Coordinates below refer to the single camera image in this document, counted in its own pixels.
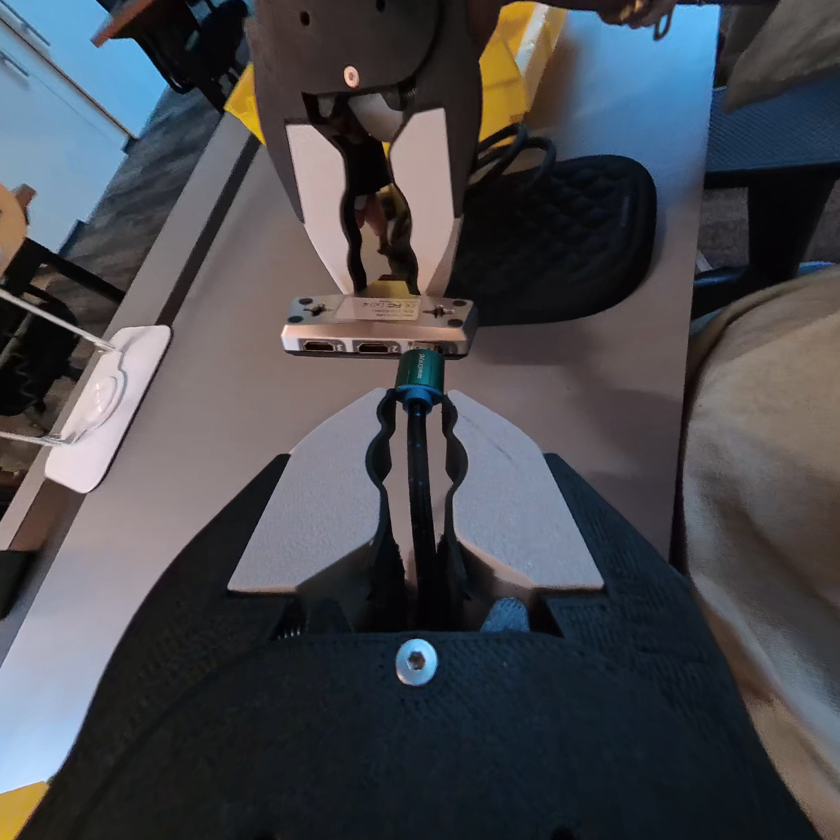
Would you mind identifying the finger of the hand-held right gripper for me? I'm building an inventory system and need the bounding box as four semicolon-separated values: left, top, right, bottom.
285;121;370;296
388;107;466;298

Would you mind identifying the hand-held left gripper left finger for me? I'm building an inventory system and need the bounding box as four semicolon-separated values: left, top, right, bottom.
227;387;408;631

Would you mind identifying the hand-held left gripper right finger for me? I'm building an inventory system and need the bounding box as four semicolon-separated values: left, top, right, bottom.
437;390;606;630

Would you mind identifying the black HDMI switch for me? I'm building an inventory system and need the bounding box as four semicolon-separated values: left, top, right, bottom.
282;123;559;361

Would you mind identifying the black braided HDMI cable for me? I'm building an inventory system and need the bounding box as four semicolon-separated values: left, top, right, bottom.
392;349;448;624

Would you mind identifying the black quilted mat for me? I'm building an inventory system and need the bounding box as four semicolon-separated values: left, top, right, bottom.
451;154;658;327

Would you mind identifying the flat white object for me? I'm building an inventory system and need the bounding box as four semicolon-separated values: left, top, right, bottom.
0;289;173;495

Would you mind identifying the wooden office desk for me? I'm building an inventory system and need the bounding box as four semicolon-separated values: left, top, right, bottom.
91;0;198;48

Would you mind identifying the black office chair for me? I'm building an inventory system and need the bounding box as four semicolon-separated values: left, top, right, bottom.
689;79;840;316

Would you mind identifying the gold bracelet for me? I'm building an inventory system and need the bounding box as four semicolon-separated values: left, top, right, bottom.
607;0;678;42

